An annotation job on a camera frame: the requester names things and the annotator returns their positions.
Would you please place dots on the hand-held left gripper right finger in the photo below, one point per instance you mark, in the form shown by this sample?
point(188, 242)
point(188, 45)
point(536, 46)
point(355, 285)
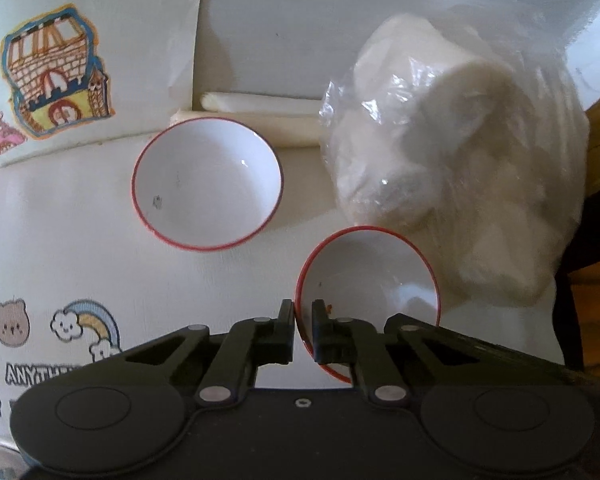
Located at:
point(325, 335)

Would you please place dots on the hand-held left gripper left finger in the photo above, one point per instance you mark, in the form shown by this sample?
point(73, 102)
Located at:
point(282, 335)

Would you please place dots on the white bowl with orange specks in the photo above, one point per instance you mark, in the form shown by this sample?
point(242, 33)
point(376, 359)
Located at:
point(375, 280)

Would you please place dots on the white bowl with grey mark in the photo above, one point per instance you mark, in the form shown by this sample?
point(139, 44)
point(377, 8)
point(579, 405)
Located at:
point(205, 180)

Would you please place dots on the white candles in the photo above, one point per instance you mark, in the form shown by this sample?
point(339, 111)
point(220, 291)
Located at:
point(260, 131)

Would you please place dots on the clear bag of white rolls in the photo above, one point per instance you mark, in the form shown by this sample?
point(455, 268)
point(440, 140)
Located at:
point(455, 160)

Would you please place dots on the printed white table cloth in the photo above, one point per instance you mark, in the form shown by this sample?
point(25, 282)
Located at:
point(80, 240)

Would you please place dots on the white rolled paper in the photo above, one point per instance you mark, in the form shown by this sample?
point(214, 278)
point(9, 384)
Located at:
point(260, 102)

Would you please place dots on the drawing of coloured houses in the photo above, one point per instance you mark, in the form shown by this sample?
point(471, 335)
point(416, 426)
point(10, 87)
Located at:
point(130, 35)

